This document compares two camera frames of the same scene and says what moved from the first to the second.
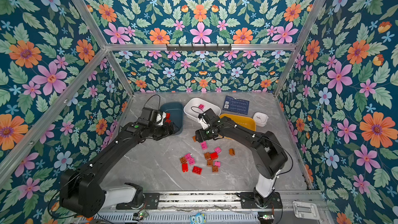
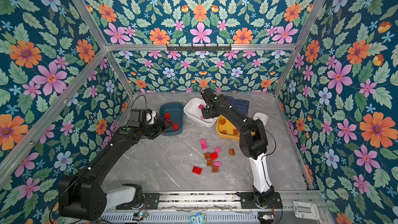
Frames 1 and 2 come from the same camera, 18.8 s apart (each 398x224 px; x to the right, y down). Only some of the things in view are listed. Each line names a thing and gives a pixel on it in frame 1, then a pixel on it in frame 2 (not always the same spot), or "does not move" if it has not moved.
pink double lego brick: x=204 y=145 does not move
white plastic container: x=194 y=107 does not move
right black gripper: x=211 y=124 → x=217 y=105
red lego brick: x=214 y=155 does not move
